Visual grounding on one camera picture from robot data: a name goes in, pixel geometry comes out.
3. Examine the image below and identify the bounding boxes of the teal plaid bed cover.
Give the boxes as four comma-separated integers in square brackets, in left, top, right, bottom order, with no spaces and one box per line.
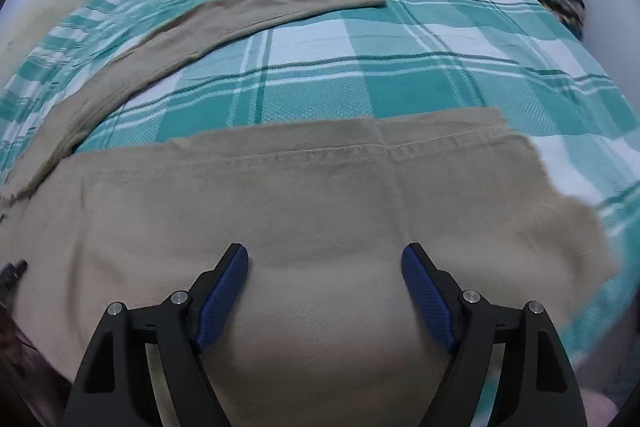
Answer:
[1,0,639,363]

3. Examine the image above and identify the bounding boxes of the beige khaki pants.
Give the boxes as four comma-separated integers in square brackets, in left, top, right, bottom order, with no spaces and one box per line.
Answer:
[1,0,616,426]

